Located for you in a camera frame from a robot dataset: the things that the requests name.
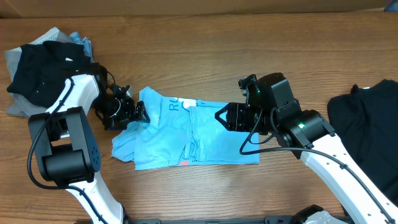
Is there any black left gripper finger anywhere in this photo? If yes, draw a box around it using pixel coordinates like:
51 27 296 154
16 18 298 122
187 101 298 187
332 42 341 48
127 114 150 126
134 101 148 115

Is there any black folded polo shirt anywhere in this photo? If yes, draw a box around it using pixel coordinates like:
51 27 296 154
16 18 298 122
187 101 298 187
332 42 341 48
7 40 91 108

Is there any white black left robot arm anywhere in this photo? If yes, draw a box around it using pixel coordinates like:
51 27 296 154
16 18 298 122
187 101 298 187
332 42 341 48
27 63 150 223

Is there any blue folded garment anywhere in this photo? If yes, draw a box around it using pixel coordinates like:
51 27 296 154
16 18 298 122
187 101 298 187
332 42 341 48
70 32 94 60

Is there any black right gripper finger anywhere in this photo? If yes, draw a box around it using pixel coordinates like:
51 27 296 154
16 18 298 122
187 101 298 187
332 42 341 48
215 103 232 117
215 111 231 129

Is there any black garment pile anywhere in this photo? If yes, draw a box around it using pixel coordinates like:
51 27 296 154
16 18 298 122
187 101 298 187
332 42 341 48
327 80 397 205

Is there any white mesh folded garment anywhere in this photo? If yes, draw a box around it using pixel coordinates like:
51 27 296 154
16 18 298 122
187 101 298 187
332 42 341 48
30 27 60 45

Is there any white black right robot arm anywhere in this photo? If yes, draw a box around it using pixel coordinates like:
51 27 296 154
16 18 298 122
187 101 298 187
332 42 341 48
215 100 397 223

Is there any light blue printed t-shirt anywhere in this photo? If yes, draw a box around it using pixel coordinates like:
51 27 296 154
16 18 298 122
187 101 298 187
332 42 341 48
112 86 259 170

